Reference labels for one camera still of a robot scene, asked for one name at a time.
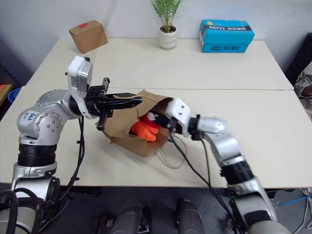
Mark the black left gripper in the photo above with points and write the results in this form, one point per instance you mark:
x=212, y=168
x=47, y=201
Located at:
x=93, y=95

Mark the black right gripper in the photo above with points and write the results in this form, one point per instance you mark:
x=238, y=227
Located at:
x=165, y=122

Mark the red plush toy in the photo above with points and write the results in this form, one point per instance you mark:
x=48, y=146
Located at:
x=148, y=120

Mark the brown paper bag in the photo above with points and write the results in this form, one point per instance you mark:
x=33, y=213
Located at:
x=124, y=124

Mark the orange plush toy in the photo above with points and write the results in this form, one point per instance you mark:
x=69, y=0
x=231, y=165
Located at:
x=143, y=132

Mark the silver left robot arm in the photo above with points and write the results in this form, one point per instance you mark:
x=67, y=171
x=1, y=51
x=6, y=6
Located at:
x=48, y=122

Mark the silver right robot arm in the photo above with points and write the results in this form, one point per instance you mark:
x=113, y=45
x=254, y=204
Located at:
x=229, y=143

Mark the brown cardboard box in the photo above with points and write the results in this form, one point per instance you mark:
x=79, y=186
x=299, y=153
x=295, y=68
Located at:
x=89, y=36

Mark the green plant in white pot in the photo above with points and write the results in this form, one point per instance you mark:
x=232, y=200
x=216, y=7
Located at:
x=167, y=36

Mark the grey rounded robot leg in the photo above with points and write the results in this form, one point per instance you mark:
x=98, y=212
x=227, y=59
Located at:
x=189, y=217
x=132, y=219

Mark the blue printed carton box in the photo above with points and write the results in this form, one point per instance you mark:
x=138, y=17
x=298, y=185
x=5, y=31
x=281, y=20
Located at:
x=224, y=36

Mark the blue bucket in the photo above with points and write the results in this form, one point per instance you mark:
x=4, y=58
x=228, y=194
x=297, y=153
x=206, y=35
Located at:
x=14, y=95

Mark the wooden crate with orange item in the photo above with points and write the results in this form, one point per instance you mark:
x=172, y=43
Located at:
x=5, y=93

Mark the person in striped clothing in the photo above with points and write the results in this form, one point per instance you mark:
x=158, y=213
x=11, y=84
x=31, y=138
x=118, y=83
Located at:
x=304, y=78

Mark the black chair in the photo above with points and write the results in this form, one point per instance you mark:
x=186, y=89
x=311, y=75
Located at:
x=298, y=56

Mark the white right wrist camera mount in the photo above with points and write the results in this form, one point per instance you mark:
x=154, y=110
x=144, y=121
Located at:
x=179, y=109

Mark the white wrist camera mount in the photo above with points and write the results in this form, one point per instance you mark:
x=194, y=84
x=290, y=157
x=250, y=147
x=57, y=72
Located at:
x=76, y=70
x=179, y=109

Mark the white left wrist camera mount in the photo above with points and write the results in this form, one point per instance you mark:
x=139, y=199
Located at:
x=76, y=70

